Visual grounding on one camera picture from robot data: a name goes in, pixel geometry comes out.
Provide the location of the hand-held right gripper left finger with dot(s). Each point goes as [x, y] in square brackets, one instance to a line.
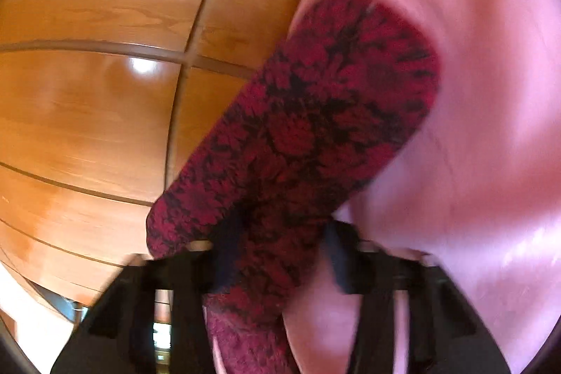
[224, 255]

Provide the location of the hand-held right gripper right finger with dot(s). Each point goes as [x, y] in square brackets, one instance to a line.
[336, 260]

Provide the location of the red black floral knit garment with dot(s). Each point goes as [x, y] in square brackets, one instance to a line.
[315, 128]

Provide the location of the wooden panelled wardrobe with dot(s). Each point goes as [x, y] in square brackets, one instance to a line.
[101, 106]

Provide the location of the pink blanket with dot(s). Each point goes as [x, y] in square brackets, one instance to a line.
[473, 102]

